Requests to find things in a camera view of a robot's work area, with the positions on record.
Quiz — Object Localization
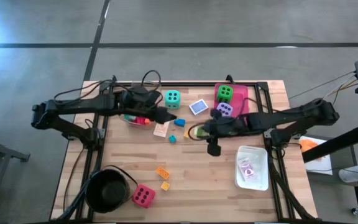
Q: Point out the white sheet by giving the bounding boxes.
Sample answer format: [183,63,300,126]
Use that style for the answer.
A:
[303,136,334,175]

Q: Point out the white plastic tray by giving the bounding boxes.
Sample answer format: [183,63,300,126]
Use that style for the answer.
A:
[234,145,270,192]

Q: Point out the pink plastic bin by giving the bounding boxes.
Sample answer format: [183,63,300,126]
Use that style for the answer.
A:
[213,82,249,125]

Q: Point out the black bucket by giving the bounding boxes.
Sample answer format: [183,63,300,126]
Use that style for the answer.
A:
[85,168,131,214]

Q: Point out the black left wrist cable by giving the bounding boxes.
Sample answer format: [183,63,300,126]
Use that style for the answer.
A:
[140,70,162,93]

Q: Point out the purple white card box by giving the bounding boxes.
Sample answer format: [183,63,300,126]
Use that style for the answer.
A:
[237,157,257,182]

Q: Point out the yellow white cable bundle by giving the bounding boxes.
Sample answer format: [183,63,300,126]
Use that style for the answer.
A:
[287,70,358,114]

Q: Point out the blue white card box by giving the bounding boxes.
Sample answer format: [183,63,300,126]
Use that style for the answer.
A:
[188,98,209,116]

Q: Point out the orange-yellow six-stud brick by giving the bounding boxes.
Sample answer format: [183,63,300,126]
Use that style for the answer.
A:
[155,166,171,180]

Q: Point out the black diagonal bar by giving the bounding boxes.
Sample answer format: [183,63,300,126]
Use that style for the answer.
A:
[301,123,358,163]

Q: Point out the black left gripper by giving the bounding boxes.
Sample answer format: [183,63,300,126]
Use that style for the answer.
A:
[121,86,178,124]

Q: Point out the black aluminium table frame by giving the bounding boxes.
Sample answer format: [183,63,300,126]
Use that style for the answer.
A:
[73,74,318,223]

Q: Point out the red foam die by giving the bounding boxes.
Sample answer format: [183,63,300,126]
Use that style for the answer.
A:
[131,184,157,209]

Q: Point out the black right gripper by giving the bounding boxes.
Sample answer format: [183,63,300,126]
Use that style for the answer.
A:
[205,108,251,157]

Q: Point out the green foam die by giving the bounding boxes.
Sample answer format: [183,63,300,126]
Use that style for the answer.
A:
[216,84,234,104]

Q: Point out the purple foam die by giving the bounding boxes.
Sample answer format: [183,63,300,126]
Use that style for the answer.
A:
[215,102,234,118]

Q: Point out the orange object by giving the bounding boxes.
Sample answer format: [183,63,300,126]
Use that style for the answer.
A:
[300,139,323,160]

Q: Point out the clear plastic bin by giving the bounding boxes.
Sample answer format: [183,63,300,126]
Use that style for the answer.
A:
[119,80,163,128]

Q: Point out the white bag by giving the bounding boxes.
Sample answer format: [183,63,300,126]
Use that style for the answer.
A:
[338,167,358,184]

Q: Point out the teal foam die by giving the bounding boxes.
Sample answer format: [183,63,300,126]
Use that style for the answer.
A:
[164,90,181,110]

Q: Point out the orange white card box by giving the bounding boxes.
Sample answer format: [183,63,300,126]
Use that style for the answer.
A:
[152,121,171,138]

